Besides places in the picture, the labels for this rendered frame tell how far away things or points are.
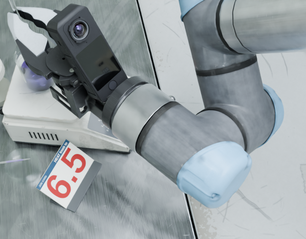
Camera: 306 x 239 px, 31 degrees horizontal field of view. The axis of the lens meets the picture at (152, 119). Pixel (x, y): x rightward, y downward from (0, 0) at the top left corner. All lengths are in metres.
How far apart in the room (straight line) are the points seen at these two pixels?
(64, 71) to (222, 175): 0.22
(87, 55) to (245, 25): 0.18
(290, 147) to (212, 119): 0.32
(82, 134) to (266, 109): 0.31
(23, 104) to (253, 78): 0.37
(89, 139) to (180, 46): 0.26
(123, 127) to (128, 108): 0.02
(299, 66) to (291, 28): 0.48
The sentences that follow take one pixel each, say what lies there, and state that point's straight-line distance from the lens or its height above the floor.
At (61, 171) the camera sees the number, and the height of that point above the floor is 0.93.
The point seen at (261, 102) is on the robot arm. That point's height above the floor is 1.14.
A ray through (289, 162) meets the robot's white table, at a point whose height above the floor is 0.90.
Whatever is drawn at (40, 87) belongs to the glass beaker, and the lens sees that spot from 0.85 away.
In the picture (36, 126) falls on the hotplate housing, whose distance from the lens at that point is 0.86.
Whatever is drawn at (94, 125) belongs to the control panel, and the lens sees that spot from 0.85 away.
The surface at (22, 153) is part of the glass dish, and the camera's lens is 0.92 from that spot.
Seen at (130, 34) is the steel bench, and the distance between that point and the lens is 1.03.
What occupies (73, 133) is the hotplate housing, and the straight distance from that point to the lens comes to 0.85.
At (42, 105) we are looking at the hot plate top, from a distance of 0.85.
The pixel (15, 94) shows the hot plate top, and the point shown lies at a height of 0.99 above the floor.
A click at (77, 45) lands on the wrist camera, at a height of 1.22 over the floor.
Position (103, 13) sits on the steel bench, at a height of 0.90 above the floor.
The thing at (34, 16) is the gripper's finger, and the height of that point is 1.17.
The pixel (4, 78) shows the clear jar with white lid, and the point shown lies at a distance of 0.94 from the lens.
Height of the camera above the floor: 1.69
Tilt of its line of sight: 59 degrees down
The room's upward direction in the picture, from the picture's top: 4 degrees counter-clockwise
